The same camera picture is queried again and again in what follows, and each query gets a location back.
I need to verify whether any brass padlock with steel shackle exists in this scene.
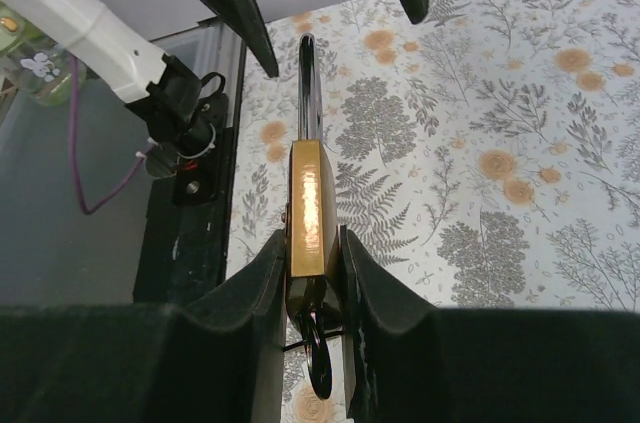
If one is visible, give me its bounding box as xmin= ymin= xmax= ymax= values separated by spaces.
xmin=285 ymin=33 xmax=342 ymax=330

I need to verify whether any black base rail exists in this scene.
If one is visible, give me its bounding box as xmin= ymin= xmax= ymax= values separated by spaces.
xmin=133 ymin=94 xmax=241 ymax=306

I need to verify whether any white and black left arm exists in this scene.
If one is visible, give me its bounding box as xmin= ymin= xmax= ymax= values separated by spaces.
xmin=2 ymin=0 xmax=279 ymax=159

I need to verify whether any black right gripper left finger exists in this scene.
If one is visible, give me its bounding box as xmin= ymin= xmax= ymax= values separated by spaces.
xmin=1 ymin=231 xmax=285 ymax=422

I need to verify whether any floral patterned table mat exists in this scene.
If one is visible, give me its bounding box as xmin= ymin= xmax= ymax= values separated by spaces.
xmin=228 ymin=0 xmax=639 ymax=313

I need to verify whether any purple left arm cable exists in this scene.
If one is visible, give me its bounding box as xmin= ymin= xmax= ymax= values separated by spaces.
xmin=67 ymin=54 xmax=154 ymax=216

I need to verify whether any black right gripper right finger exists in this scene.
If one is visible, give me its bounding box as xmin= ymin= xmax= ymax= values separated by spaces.
xmin=339 ymin=228 xmax=639 ymax=422

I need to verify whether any silver key with ring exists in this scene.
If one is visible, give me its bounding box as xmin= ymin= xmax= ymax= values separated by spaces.
xmin=283 ymin=310 xmax=344 ymax=400

